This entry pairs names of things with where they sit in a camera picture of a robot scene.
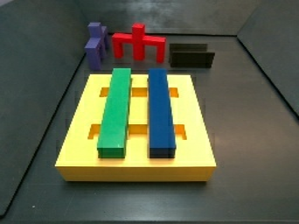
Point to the yellow slotted board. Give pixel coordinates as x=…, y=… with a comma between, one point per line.
x=79, y=163

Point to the black angle bracket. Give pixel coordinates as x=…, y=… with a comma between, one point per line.
x=191, y=55

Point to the red three-legged block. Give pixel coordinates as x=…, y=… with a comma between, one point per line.
x=139, y=40

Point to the purple cross-shaped block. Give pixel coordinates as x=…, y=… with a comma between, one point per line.
x=97, y=45

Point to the green long bar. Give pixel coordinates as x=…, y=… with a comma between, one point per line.
x=112, y=135

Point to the blue long bar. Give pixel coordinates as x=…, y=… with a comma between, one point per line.
x=160, y=119

